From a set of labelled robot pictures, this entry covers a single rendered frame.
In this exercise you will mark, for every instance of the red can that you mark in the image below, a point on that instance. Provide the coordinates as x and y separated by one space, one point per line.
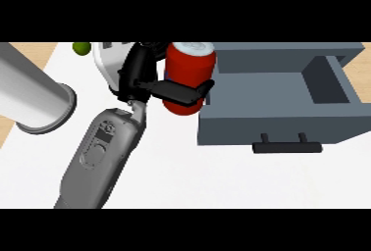
188 67

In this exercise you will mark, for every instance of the grey cabinet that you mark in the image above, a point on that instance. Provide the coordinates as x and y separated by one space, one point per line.
270 55

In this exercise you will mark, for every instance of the white rounded appliance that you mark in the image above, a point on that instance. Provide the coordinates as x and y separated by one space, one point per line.
106 62

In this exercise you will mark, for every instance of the green fruit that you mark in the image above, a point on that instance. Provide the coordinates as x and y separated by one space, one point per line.
81 48

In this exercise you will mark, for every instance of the grey drawer front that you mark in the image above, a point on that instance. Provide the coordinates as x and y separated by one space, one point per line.
270 125

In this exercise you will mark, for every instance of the grey drawer box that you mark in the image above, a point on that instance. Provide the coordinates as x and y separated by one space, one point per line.
260 90

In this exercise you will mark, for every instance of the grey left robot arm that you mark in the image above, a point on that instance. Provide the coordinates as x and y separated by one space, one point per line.
99 157

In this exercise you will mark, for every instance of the white cylinder with grey rim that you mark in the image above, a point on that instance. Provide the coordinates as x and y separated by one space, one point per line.
28 94

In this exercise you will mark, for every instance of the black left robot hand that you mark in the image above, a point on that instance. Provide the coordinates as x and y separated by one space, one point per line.
137 76

